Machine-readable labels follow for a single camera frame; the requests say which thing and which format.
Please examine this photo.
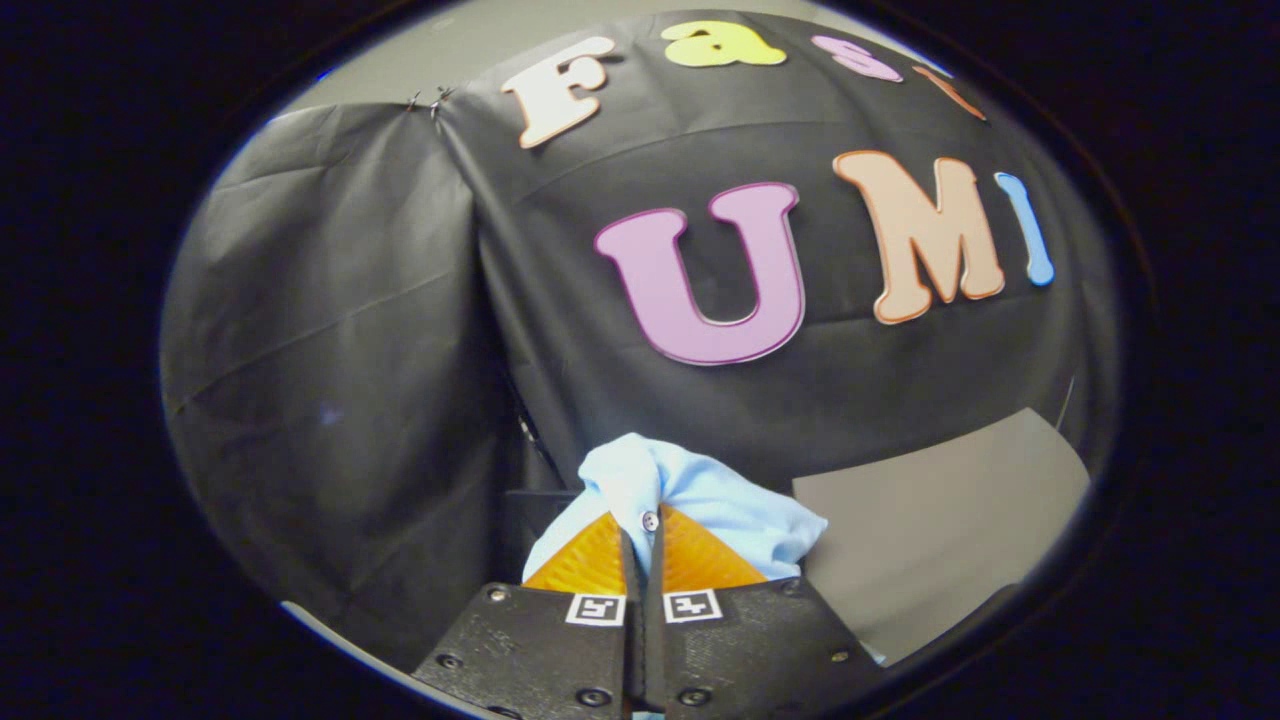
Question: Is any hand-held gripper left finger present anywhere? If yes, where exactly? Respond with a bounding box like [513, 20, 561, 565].
[412, 512, 642, 720]

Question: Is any light blue shirt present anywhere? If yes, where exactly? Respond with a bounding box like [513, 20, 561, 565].
[522, 433, 829, 583]

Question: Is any white cabinet with grey top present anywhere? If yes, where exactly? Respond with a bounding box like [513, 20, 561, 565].
[793, 407, 1093, 663]

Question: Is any black backdrop cloth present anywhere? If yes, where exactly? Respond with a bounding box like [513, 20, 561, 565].
[160, 10, 1121, 671]

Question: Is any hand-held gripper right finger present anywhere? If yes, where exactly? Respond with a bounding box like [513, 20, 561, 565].
[642, 505, 887, 720]

